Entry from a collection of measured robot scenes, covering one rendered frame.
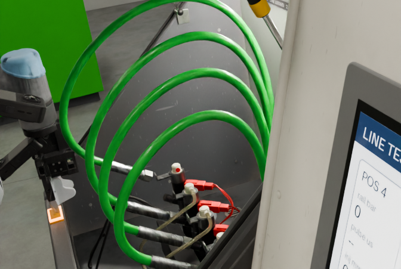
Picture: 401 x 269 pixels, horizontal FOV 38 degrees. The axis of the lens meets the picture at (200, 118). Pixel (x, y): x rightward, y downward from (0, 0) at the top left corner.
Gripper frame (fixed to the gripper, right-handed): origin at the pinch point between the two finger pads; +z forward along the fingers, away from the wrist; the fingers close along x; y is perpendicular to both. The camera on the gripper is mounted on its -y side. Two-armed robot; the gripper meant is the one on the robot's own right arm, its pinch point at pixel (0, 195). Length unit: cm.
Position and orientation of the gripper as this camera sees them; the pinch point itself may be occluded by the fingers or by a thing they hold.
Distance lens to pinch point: 90.2
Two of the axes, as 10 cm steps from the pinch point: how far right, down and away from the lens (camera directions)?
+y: -9.4, 2.6, -2.4
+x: 3.2, 3.6, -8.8
